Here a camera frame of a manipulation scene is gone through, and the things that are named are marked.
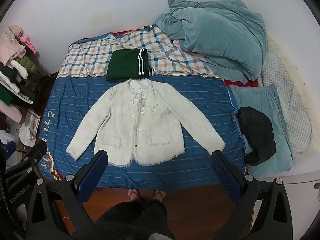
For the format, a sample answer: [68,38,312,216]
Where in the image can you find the green garment with white stripes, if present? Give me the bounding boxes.
[105,49,155,83]

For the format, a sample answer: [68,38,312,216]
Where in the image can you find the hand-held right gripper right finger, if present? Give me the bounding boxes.
[211,150,293,240]

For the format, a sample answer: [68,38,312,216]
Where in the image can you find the pile of clothes on rack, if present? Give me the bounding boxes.
[0,25,42,123]

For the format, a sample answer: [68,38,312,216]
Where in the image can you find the white quilted mattress pad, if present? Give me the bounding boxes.
[260,40,313,155]

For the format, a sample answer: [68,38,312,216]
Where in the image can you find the person's grey fuzzy garment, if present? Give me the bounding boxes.
[149,232,170,240]

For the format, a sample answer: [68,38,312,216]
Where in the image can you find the black garment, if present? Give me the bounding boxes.
[237,106,277,167]

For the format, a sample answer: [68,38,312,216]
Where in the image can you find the white printed tote bag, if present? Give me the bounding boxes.
[19,109,41,145]

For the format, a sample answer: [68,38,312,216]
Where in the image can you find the pink hanger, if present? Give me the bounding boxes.
[20,35,37,55]

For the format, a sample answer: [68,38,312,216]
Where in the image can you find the teal duvet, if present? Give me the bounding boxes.
[152,0,267,82]

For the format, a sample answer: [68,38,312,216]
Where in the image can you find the cream fleece blanket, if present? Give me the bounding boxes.
[267,32,320,160]

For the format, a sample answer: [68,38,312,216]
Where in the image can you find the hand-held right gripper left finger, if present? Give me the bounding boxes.
[26,150,108,240]

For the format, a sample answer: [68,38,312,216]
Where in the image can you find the person's right foot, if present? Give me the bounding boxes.
[150,190,167,202]

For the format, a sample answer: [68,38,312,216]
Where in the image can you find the teal pillow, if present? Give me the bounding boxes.
[229,84,293,179]

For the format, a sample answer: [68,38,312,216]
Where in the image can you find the person's black pants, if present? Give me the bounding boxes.
[94,200,175,240]

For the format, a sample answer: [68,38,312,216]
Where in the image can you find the person's left foot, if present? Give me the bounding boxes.
[127,189,142,202]

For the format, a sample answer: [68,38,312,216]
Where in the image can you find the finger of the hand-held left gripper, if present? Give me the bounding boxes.
[4,140,48,183]

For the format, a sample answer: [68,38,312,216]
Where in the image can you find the white bedside cabinet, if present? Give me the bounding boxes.
[259,171,320,233]

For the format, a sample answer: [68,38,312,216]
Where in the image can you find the blue and checked bed sheet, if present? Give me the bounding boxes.
[39,26,248,189]

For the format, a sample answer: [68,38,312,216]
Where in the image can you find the person's foot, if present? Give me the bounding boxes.
[150,190,167,202]
[127,189,142,202]

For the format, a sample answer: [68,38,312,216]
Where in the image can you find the white fuzzy jacket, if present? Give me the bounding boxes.
[65,79,226,167]

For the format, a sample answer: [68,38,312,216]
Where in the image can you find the dark wooden bed frame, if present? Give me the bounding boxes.
[32,71,60,130]

